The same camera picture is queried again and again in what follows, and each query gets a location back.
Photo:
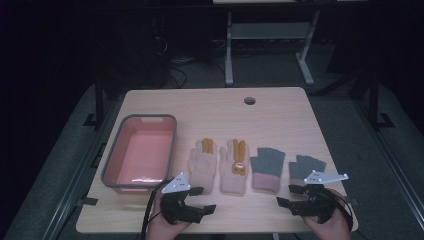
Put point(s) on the black metal stand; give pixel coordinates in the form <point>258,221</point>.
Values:
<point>374,100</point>
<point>99,100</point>

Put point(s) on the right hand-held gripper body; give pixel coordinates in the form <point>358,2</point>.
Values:
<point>316,203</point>

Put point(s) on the white metal desk frame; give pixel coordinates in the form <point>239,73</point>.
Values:
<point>268,30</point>

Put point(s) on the pink basin with grey rim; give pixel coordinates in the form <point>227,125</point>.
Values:
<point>143,153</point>

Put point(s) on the beige glove with orange animal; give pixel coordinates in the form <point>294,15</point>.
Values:
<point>230,185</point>

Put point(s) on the person's left hand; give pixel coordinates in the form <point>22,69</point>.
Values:
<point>160,231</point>

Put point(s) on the person's right hand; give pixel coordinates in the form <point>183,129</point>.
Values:
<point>333,230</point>

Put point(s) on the beige glove with orange fingers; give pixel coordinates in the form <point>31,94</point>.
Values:
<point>201,165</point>

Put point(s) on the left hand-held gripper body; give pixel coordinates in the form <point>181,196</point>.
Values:
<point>178,208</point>

